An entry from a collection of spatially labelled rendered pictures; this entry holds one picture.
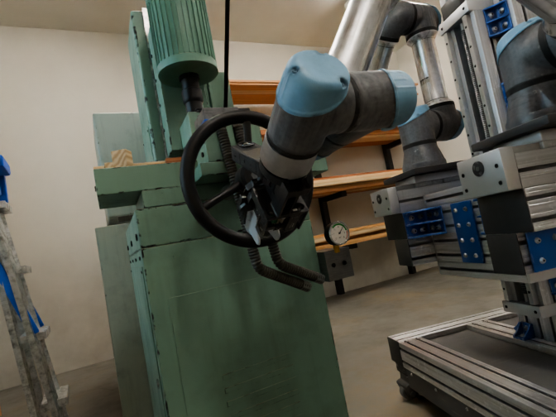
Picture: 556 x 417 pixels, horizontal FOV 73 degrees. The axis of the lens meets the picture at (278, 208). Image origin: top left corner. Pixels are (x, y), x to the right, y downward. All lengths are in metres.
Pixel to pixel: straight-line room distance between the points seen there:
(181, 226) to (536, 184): 0.77
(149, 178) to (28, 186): 2.54
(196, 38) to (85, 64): 2.60
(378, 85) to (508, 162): 0.46
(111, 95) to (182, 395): 2.99
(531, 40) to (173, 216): 0.88
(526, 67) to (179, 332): 0.97
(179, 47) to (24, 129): 2.50
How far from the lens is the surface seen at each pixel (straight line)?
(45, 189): 3.39
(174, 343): 0.91
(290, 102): 0.43
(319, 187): 3.36
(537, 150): 0.95
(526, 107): 1.02
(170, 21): 1.20
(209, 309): 0.91
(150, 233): 0.89
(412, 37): 1.64
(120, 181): 0.91
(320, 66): 0.44
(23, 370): 1.62
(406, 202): 1.32
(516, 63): 1.05
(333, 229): 0.98
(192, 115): 1.10
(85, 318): 3.32
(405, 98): 0.52
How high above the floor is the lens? 0.68
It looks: 4 degrees up
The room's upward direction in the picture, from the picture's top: 11 degrees counter-clockwise
